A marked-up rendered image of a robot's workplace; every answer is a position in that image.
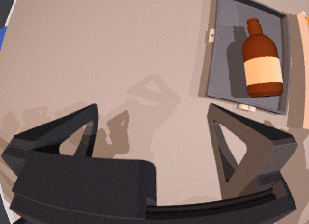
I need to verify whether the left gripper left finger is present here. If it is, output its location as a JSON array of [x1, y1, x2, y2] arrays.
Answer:
[[8, 103, 99, 157]]

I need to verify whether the brown glass bottle with cream label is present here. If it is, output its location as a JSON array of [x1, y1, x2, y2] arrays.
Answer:
[[242, 18, 283, 98]]

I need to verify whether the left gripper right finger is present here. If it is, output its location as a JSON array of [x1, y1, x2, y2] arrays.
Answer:
[[207, 103, 298, 200]]

